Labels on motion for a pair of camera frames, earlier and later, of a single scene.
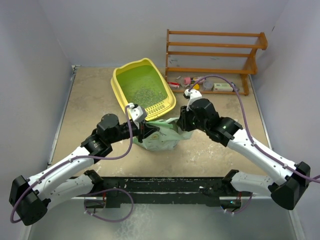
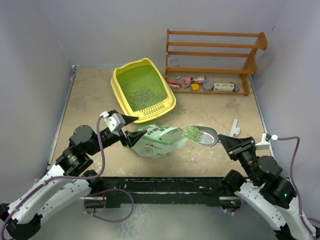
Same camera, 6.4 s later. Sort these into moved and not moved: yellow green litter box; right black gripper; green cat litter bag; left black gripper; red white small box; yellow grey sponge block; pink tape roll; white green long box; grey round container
Moved: green cat litter bag; left black gripper; right black gripper
Not moved: white green long box; pink tape roll; red white small box; yellow green litter box; yellow grey sponge block; grey round container
